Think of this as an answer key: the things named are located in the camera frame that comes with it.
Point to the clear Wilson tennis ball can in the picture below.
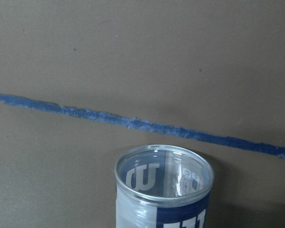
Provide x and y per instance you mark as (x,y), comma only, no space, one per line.
(162,186)

